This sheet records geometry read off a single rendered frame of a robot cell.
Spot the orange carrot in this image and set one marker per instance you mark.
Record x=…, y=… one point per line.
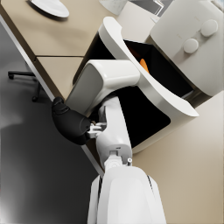
x=144, y=65

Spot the pale air fryer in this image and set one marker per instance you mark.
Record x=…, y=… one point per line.
x=180, y=58

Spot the black office chair base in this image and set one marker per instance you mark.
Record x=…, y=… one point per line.
x=24, y=81

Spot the pale marbled container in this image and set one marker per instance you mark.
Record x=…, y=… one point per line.
x=113, y=5

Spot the white round plate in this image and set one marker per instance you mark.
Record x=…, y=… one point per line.
x=51, y=6

